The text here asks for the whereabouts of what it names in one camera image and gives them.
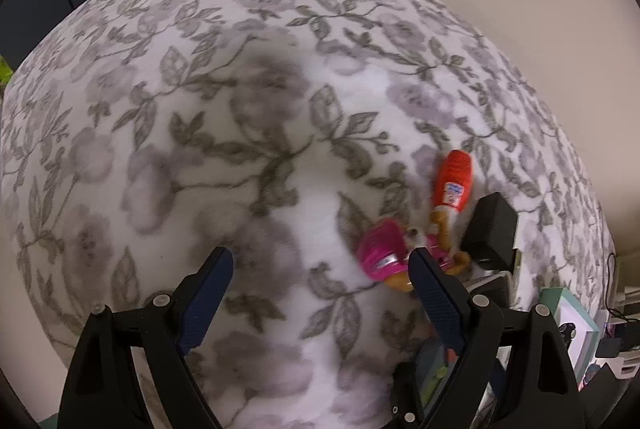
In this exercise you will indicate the black toy car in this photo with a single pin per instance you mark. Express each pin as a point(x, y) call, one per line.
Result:
point(567, 331)

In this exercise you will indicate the orange toy tube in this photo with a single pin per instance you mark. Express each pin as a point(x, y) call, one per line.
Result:
point(452, 181)

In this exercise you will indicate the white power strip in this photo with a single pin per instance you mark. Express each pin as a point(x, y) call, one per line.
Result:
point(612, 367)

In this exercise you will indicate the black power adapter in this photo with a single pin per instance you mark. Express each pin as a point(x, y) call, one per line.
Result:
point(610, 347)

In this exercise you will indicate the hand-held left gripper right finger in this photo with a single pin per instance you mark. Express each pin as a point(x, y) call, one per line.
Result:
point(435, 304)

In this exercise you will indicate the colourful folding toy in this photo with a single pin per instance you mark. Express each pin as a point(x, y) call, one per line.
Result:
point(432, 371)

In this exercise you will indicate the teal cardboard tray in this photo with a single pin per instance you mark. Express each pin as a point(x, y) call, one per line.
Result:
point(575, 309)

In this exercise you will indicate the brown pink dog toy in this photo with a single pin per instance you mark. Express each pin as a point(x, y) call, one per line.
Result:
point(382, 254)

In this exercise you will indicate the grey floral blanket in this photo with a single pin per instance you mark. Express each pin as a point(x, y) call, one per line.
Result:
point(200, 134)

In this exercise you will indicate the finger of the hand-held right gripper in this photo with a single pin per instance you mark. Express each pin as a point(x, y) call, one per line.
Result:
point(405, 389)

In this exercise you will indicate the black charger cube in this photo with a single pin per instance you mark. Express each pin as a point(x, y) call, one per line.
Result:
point(490, 229)

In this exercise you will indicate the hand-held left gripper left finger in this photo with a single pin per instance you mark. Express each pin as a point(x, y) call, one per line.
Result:
point(205, 304)

